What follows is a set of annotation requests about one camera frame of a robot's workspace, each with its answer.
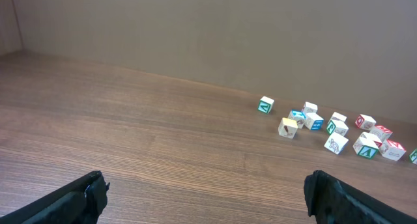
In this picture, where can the blue P wooden block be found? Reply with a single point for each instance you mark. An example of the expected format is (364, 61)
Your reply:
(335, 143)

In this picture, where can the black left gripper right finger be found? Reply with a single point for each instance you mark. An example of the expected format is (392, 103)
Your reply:
(331, 201)

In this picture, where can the yellow-sided A wooden block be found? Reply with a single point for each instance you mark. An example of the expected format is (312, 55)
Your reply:
(337, 126)

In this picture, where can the dark blue number block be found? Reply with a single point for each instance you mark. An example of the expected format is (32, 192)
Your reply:
(313, 121)

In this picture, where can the hammer picture wooden block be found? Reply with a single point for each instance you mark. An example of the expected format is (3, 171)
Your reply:
(287, 128)

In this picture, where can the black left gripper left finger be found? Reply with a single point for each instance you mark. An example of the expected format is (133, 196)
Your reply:
(81, 201)

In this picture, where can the green-sided corner wooden block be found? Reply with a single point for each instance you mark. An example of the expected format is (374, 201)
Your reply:
(265, 104)

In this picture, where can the light blue letter block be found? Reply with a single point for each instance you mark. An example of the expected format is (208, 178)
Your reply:
(298, 116)

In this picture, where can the blue T wooden block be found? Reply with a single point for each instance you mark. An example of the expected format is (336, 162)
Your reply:
(309, 108)

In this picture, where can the red M wooden block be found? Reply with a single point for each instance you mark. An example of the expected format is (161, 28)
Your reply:
(381, 132)

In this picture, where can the red A wooden block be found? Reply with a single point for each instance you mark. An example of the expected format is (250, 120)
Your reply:
(391, 150)

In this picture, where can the number four wooden block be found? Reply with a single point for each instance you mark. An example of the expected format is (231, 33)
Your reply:
(365, 122)

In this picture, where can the green V wooden block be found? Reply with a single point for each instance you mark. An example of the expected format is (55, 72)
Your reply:
(365, 148)

